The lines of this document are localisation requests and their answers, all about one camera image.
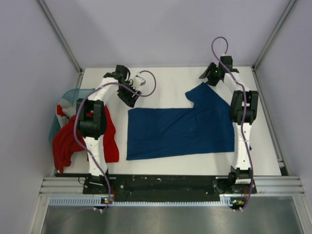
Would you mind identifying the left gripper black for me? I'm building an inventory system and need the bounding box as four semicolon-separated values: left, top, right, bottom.
117;81;141;108

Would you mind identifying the blue t shirt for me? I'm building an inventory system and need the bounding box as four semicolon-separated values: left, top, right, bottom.
126;83;234;160

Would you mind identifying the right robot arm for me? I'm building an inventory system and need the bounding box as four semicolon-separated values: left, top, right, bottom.
199;54;259;193

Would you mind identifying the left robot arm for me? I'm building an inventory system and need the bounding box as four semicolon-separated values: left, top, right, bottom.
74;65;146;194

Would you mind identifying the teal plastic basket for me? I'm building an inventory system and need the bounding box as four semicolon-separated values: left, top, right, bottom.
49;89;94;144

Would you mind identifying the grey white t shirt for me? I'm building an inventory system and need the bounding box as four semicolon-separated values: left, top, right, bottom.
56;98;76;119

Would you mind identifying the red t shirt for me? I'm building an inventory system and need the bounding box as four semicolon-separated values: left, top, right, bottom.
52;107;119;173

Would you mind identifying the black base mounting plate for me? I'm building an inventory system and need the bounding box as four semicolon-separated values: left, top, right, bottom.
83;174;256;202

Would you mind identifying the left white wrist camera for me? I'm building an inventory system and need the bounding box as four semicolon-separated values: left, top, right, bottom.
132;72;146;90

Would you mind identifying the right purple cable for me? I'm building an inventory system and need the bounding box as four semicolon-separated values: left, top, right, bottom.
211;36;255;212

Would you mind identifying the purple cable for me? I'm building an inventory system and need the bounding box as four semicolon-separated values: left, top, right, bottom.
211;36;255;212
73;70;156;211

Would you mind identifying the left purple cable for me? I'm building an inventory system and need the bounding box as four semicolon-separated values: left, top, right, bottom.
73;70;156;211

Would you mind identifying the right aluminium frame post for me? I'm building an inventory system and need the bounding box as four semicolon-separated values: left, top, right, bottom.
252;0;299;71

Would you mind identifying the aluminium frame post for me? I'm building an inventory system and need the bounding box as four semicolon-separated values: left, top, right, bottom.
36;0;83;74
252;0;299;71

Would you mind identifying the left aluminium frame post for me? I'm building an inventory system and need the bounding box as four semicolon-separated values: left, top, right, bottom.
36;0;83;74

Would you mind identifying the front aluminium frame rail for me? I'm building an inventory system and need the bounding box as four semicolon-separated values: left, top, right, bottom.
39;176;305;196

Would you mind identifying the white slotted cable duct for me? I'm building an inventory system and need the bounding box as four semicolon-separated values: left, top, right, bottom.
48;194;245;207

